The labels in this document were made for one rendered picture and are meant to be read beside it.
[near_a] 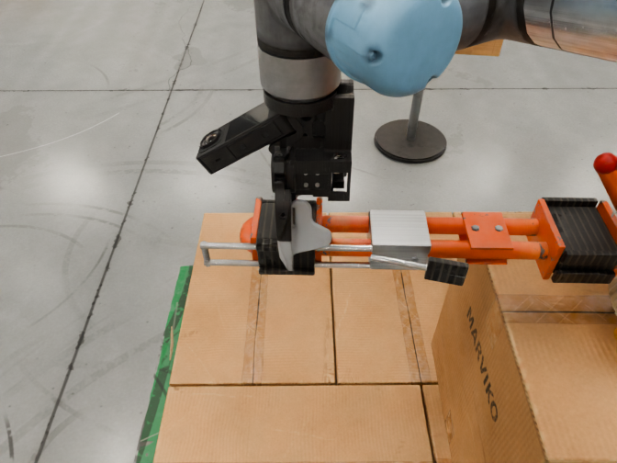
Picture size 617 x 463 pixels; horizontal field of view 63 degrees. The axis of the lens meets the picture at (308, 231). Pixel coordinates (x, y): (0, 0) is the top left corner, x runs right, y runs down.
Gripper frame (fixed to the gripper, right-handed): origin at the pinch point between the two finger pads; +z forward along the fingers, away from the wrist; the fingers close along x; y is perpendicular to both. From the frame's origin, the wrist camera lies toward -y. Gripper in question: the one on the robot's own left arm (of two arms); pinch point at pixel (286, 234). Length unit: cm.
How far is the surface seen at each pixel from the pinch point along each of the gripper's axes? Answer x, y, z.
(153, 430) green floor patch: 27, -50, 119
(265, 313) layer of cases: 36, -10, 65
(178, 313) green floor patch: 74, -52, 119
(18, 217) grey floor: 127, -140, 118
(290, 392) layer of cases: 14, -2, 66
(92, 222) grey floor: 124, -104, 118
